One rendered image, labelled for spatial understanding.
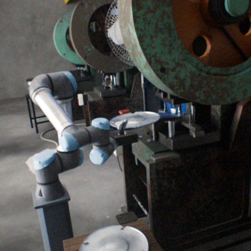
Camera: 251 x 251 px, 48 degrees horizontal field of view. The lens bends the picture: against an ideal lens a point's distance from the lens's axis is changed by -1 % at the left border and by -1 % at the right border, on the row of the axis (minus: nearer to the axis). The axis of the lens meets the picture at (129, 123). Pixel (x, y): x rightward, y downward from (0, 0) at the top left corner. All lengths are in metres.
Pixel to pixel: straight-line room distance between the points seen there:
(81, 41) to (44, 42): 5.28
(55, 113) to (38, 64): 6.88
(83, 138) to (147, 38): 0.46
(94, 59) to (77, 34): 0.28
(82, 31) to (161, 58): 1.80
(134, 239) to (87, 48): 1.98
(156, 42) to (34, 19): 7.12
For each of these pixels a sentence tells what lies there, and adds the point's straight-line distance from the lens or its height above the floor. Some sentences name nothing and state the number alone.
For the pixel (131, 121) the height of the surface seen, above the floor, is 0.79.
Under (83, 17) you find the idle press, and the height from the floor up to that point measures 1.46.
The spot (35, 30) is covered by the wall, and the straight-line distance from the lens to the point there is 8.09.
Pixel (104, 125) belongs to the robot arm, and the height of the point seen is 0.89.
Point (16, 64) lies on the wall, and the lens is 8.10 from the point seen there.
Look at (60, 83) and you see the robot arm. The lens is 1.42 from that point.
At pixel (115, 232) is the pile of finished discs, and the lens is 1.37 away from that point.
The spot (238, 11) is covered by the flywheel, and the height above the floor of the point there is 1.30.
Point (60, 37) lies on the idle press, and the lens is 4.53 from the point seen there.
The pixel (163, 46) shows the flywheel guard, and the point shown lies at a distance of 1.11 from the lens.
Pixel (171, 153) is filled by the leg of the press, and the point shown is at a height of 0.64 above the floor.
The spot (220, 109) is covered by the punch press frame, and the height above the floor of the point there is 0.82.
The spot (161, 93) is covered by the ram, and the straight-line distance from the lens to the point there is 1.60.
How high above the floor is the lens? 1.21
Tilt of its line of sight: 16 degrees down
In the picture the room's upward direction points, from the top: 4 degrees counter-clockwise
